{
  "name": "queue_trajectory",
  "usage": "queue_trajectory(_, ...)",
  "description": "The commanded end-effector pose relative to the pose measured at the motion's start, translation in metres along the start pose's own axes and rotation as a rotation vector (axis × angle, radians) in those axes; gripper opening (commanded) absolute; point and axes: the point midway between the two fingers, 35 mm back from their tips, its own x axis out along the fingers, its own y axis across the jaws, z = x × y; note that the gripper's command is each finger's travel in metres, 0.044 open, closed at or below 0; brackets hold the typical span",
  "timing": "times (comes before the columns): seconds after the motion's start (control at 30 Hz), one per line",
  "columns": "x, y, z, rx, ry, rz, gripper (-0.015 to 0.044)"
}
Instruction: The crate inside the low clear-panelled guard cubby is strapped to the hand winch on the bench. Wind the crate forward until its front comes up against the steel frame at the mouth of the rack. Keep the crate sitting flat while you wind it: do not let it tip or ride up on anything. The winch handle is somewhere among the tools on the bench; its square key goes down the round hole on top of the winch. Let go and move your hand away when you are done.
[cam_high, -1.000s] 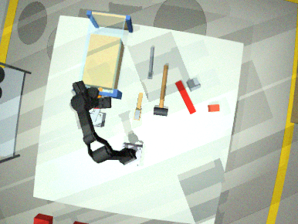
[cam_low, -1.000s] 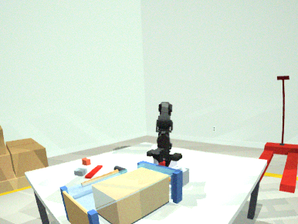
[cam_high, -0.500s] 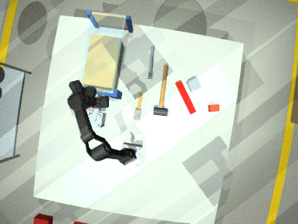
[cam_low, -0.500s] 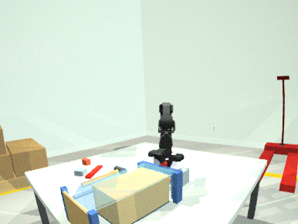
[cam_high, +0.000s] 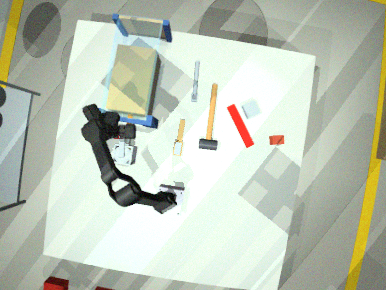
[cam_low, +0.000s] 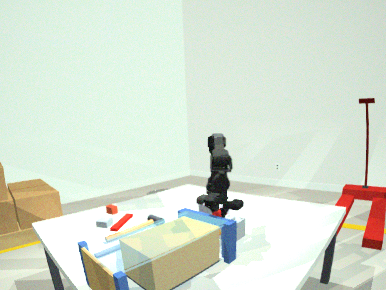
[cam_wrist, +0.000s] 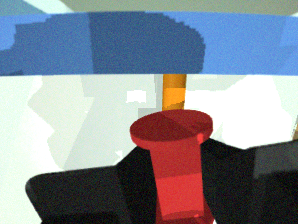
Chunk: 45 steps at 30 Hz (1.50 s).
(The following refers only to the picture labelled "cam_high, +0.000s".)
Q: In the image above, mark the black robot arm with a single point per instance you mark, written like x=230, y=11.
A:
x=97, y=131

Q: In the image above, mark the clear-panelled rack with blue frame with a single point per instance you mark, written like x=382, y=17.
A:
x=134, y=71

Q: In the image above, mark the mallet with wooden handle and black head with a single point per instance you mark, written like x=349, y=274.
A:
x=208, y=143

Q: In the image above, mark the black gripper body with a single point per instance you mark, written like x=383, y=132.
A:
x=129, y=130

